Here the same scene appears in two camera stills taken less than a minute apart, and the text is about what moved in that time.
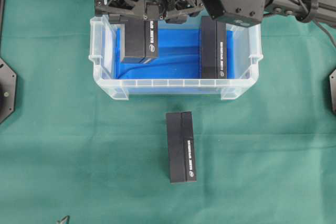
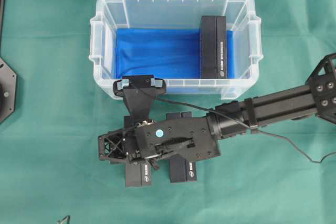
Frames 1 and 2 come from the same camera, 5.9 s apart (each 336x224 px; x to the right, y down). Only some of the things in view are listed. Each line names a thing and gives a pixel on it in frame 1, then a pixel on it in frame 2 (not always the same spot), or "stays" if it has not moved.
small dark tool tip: (64, 220) stays
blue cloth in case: (179, 56) stays
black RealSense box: (142, 38) to (138, 174)
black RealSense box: (213, 49) stays
